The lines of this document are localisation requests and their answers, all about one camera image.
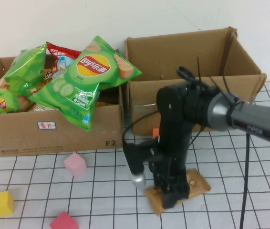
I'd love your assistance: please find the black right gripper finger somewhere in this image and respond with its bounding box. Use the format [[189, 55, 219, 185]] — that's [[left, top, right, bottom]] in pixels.
[[177, 185, 190, 200], [162, 191, 182, 209]]

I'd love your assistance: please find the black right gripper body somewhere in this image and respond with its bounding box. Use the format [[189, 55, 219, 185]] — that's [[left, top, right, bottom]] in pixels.
[[148, 152, 190, 193]]

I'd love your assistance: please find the brown biscuit packet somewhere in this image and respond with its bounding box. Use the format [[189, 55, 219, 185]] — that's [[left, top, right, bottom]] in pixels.
[[142, 168, 211, 217]]

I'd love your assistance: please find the green Lay's cucumber chips bag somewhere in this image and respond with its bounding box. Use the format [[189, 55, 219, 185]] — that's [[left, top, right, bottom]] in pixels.
[[27, 35, 143, 133]]

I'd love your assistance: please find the orange snack bag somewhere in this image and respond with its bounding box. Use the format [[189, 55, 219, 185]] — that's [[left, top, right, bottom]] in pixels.
[[43, 68, 54, 83]]

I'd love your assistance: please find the yellow foam cube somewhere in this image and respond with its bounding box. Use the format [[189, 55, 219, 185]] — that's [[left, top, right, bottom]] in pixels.
[[0, 190, 15, 217]]

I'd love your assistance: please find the red foam cube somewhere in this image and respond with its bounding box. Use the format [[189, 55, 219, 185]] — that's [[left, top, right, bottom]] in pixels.
[[49, 210, 79, 229]]

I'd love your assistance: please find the cardboard box with F2 print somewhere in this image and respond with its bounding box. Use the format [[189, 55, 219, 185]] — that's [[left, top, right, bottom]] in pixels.
[[0, 49, 125, 157]]

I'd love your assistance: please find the pink foam cube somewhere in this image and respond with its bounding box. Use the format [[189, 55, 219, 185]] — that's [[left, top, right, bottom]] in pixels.
[[63, 152, 87, 178]]

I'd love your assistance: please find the black zip tie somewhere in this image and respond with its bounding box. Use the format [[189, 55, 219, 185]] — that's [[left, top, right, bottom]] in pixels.
[[208, 75, 240, 103]]

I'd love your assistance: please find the blue-bordered label on F2 box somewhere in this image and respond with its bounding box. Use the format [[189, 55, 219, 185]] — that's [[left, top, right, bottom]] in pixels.
[[37, 121, 57, 131]]

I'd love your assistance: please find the taped cardboard box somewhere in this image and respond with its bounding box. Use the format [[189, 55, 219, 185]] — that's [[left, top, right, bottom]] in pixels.
[[125, 26, 267, 136]]

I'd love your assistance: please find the crumpled green Lay's chips bag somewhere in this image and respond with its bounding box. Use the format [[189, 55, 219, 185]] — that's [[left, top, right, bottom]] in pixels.
[[0, 43, 47, 115]]

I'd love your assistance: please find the red shrimp chips bag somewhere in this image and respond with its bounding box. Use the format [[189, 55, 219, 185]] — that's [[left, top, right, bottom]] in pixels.
[[29, 42, 83, 113]]

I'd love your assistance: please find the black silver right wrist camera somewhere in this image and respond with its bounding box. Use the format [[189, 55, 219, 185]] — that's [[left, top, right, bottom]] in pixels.
[[123, 140, 161, 191]]

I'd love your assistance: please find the black hanging arm cable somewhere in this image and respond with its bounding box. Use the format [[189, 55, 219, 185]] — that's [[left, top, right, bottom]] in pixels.
[[239, 132, 250, 229]]

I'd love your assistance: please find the black right camera cable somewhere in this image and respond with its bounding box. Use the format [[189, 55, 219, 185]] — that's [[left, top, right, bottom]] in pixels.
[[122, 111, 161, 144]]

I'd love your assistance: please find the short black looped cable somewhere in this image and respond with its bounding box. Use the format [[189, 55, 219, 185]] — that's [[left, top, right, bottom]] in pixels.
[[176, 66, 197, 83]]

